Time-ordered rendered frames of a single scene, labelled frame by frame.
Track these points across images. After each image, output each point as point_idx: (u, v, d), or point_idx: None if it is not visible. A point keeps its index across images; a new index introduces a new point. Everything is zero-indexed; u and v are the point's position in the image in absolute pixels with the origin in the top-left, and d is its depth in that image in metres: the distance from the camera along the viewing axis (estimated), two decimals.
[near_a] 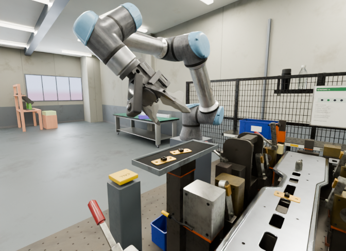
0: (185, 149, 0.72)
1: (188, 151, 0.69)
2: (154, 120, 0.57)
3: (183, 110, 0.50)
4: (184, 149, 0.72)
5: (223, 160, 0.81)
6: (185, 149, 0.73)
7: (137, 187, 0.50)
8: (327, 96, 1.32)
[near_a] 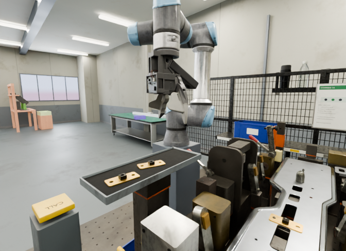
0: (158, 161, 0.58)
1: (160, 164, 0.55)
2: (186, 112, 0.49)
3: (161, 113, 0.59)
4: (156, 161, 0.57)
5: (207, 173, 0.66)
6: (157, 160, 0.58)
7: (73, 222, 0.35)
8: (331, 95, 1.17)
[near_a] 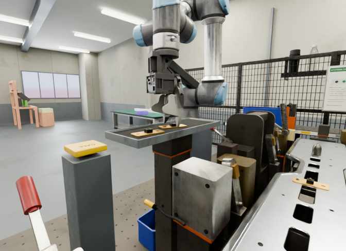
0: (179, 124, 0.57)
1: (182, 126, 0.54)
2: (180, 115, 0.51)
3: (166, 117, 0.57)
4: None
5: (226, 141, 0.66)
6: None
7: (106, 164, 0.35)
8: (342, 77, 1.17)
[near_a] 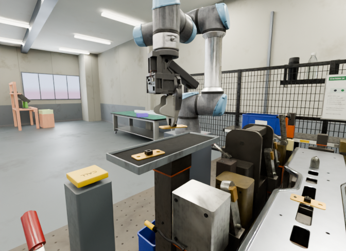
0: (179, 125, 0.57)
1: (182, 126, 0.54)
2: (176, 115, 0.53)
3: (170, 119, 0.55)
4: (177, 125, 0.56)
5: (225, 156, 0.66)
6: (178, 124, 0.57)
7: (107, 191, 0.36)
8: (341, 86, 1.18)
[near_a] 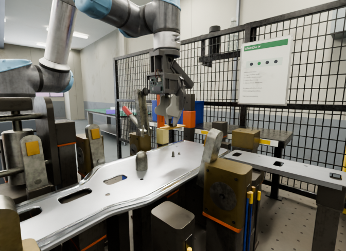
0: None
1: (182, 126, 0.55)
2: None
3: (170, 119, 0.54)
4: None
5: None
6: None
7: None
8: (257, 57, 0.86)
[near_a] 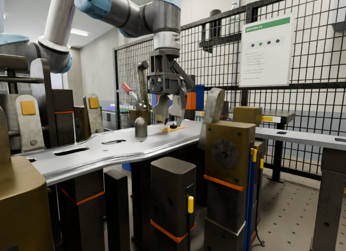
0: None
1: (182, 127, 0.55)
2: None
3: (166, 119, 0.55)
4: None
5: None
6: None
7: None
8: (259, 38, 0.85)
